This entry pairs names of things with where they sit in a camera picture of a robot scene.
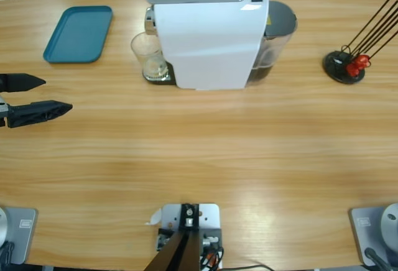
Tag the metal grate drip tray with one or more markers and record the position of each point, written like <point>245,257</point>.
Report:
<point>169,79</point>

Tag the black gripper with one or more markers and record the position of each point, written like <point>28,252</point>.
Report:
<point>3,115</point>

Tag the red coffee capsule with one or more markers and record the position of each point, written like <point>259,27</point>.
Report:
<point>363,60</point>
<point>353,70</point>

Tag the white mount block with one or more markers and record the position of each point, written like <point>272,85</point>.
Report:
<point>208,218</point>

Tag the black clamp bracket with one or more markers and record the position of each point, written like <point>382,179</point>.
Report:
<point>214,237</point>

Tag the clear glass cup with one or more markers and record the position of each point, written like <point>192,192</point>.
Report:
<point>146,53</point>

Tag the dark camera post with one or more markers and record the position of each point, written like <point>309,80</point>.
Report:
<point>180,252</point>

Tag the clear water tank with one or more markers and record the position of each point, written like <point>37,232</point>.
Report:
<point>280,19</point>

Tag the white paper tag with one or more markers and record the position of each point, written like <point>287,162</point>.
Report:
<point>154,218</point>

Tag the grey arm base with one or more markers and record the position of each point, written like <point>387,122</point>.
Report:
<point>370,237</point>
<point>28,237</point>

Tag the white capsule coffee machine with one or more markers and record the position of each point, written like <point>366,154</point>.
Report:
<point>202,44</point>

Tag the black capsule holder with rods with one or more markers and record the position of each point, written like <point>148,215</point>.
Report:
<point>334,66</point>

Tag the teal plastic tray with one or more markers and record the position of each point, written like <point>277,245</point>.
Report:
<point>77,34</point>

